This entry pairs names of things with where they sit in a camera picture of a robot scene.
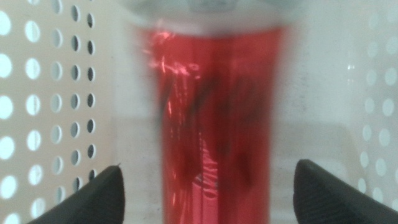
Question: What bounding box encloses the red cola can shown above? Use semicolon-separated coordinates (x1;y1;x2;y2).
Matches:
136;0;285;224

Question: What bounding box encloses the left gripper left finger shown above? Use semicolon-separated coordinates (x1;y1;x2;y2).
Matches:
27;164;126;224

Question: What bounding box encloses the white perforated plastic basket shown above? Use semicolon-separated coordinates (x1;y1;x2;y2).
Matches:
0;0;398;224

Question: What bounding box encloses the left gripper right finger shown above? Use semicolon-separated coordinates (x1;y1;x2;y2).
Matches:
292;159;398;224

